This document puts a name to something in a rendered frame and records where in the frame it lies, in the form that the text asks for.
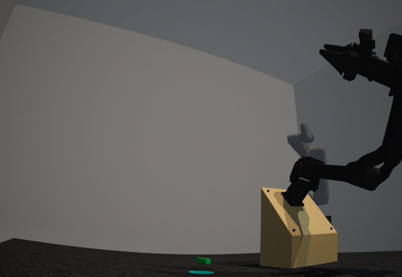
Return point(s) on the green rectangular post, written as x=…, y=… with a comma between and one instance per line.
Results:
x=203, y=260

